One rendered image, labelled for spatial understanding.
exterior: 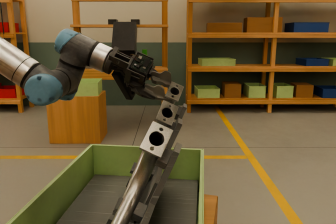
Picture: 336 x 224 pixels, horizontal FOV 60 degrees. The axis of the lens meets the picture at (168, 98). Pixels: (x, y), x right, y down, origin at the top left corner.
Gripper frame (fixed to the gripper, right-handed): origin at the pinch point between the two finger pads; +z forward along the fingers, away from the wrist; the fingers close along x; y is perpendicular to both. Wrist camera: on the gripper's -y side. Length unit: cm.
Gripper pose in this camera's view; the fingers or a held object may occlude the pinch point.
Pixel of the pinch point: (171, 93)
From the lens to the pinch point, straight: 84.7
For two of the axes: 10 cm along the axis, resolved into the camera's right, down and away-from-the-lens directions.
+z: 9.1, 4.1, 0.1
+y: 2.3, -4.9, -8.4
